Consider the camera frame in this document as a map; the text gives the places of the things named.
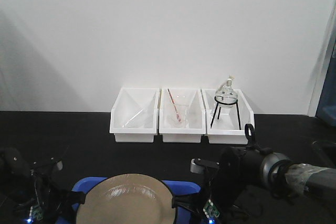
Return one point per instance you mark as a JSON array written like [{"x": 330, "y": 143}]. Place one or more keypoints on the white storage bin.
[
  {"x": 197, "y": 123},
  {"x": 226, "y": 129},
  {"x": 128, "y": 102}
]

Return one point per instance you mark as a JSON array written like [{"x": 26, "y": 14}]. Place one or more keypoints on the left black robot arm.
[{"x": 13, "y": 168}]

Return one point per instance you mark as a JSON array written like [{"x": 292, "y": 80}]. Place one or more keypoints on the middle white storage bin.
[{"x": 197, "y": 123}]

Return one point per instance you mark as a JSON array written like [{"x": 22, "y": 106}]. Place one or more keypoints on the clear glass beaker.
[{"x": 183, "y": 106}]

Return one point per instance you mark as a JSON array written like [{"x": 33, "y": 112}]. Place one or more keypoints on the red glass thermometer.
[{"x": 178, "y": 117}]

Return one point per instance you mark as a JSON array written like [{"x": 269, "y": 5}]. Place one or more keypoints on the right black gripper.
[{"x": 222, "y": 185}]

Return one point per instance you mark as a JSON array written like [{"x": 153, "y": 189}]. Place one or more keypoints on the glass alcohol lamp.
[{"x": 225, "y": 94}]

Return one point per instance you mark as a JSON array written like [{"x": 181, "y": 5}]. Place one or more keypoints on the black wire tripod stand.
[{"x": 218, "y": 110}]

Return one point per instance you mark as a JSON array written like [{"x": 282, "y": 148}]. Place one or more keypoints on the black sink basin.
[{"x": 326, "y": 152}]

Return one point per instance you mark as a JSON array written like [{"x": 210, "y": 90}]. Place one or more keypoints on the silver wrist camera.
[
  {"x": 202, "y": 166},
  {"x": 58, "y": 166}
]

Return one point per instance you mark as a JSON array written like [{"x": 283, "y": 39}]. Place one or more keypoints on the left white storage bin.
[{"x": 128, "y": 102}]

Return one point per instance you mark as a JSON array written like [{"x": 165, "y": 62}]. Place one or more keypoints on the right white storage bin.
[{"x": 226, "y": 129}]

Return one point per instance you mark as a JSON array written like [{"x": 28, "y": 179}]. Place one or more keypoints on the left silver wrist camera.
[{"x": 58, "y": 166}]

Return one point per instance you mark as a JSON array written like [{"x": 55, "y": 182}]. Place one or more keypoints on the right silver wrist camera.
[{"x": 202, "y": 166}]

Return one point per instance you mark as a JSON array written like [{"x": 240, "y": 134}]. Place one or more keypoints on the glass stirring rod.
[{"x": 136, "y": 121}]

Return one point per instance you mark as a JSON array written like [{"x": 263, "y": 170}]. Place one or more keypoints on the beige plate black rim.
[{"x": 128, "y": 198}]

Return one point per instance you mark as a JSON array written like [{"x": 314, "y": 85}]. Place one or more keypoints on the blue container at right edge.
[{"x": 326, "y": 107}]

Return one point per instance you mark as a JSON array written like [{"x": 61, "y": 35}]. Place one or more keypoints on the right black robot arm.
[{"x": 283, "y": 178}]

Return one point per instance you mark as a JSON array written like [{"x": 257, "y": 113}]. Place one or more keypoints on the blue plastic tray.
[{"x": 176, "y": 187}]

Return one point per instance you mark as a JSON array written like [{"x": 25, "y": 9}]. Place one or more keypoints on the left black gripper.
[{"x": 40, "y": 200}]

